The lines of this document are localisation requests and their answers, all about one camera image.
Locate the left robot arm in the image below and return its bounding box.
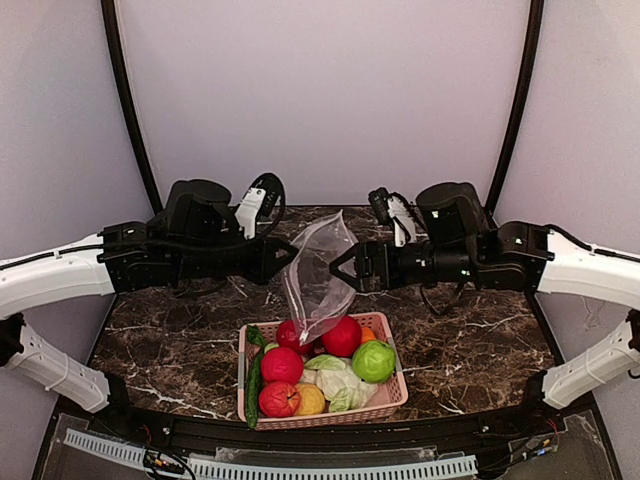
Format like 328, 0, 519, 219
1, 173, 298, 414

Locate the pale green cabbage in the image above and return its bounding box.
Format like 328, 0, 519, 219
301, 354, 379, 413

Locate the green cucumber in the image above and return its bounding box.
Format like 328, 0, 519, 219
244, 325, 268, 429

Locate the red fruit middle left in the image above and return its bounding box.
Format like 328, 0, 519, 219
261, 347, 304, 384

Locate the black left frame post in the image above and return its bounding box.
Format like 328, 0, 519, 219
100, 0, 163, 214

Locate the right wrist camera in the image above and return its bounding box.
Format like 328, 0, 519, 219
368, 187, 426, 247

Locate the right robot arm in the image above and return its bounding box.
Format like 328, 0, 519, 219
329, 182, 639, 410

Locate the red apple front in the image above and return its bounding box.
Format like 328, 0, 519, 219
259, 381, 301, 418

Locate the green apple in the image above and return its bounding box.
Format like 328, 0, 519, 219
352, 340, 396, 384

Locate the clear zip top bag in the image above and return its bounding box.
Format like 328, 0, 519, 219
283, 211, 356, 345

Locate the yellow fruit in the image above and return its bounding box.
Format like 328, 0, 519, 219
295, 383, 326, 416

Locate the red ball fruit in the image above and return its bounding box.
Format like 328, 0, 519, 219
321, 315, 362, 357

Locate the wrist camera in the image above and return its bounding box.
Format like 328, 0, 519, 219
234, 172, 286, 240
368, 187, 426, 247

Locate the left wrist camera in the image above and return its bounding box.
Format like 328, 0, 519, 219
234, 172, 286, 240

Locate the white cable duct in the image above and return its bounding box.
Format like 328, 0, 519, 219
63, 428, 478, 479

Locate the red fruit back left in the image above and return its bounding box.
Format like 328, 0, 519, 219
276, 320, 313, 355

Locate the black right frame post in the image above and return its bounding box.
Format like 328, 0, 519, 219
484, 0, 545, 216

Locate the black front rail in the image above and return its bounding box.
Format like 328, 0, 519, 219
91, 407, 547, 455

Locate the orange fruit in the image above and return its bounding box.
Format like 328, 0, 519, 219
361, 326, 377, 344

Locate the black frame post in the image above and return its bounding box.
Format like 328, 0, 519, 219
484, 0, 545, 216
100, 0, 163, 214

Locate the pink plastic basket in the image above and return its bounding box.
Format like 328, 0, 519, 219
237, 312, 408, 431

